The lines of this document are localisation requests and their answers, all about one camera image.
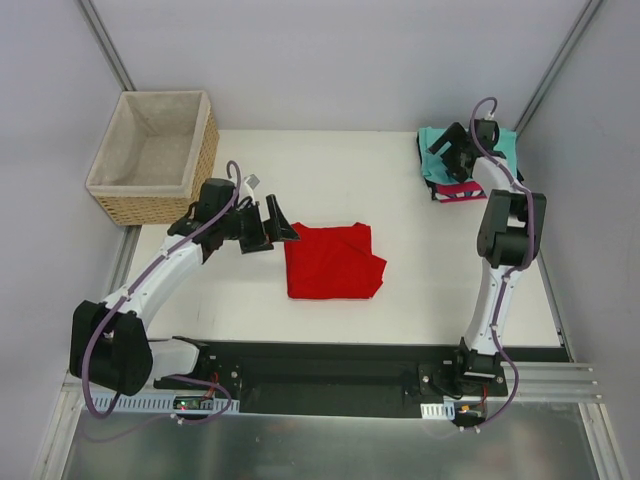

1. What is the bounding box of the left aluminium frame post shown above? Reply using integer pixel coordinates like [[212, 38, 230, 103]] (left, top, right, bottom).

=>
[[75, 0, 136, 91]]

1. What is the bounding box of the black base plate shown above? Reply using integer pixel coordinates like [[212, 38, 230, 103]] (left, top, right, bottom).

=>
[[152, 339, 509, 416]]

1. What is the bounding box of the pink t shirt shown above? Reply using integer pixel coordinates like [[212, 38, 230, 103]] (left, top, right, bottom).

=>
[[428, 182, 486, 203]]

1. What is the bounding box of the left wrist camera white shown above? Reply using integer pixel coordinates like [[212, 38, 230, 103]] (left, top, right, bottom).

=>
[[241, 174, 260, 201]]

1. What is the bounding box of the red t shirt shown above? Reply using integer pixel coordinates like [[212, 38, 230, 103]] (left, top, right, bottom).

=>
[[284, 222, 387, 300]]

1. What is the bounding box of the teal t shirt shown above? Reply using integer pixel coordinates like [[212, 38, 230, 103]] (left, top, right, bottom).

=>
[[417, 127, 517, 185]]

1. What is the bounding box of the wicker basket with cloth liner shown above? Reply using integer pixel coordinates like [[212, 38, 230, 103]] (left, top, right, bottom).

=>
[[86, 90, 220, 226]]

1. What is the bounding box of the black t shirt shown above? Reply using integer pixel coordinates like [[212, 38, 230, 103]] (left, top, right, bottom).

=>
[[419, 150, 524, 188]]

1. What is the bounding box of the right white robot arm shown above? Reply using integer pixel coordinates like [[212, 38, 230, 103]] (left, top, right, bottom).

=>
[[428, 119, 546, 399]]

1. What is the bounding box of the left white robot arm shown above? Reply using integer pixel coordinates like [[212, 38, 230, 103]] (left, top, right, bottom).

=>
[[69, 177, 299, 396]]

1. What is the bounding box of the aluminium frame post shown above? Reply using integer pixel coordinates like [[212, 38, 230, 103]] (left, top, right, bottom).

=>
[[515, 0, 606, 135], [75, 0, 136, 91]]

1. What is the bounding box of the right aluminium frame post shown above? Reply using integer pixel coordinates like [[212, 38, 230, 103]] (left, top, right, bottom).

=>
[[515, 0, 606, 135]]

